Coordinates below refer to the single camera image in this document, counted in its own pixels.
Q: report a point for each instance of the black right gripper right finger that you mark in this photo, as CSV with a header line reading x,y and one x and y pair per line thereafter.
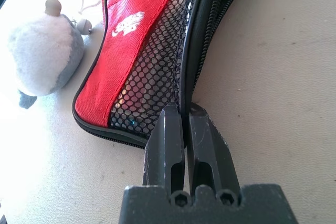
x,y
207,140

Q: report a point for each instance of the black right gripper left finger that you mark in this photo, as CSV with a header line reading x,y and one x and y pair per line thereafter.
x,y
165,142

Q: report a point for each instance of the red and black paddle case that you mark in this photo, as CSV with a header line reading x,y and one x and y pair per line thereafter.
x,y
118,72

